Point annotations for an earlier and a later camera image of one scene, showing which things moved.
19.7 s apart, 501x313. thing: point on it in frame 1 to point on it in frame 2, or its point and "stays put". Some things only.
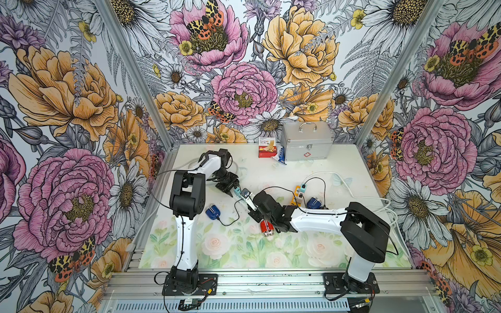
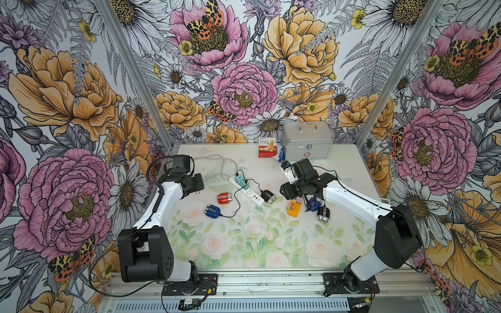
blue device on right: [314, 203] stays put
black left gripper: [233, 181] to [199, 185]
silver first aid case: [307, 140] stays put
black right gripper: [252, 214] to [288, 192]
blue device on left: [212, 212] stays put
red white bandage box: [267, 147] stays put
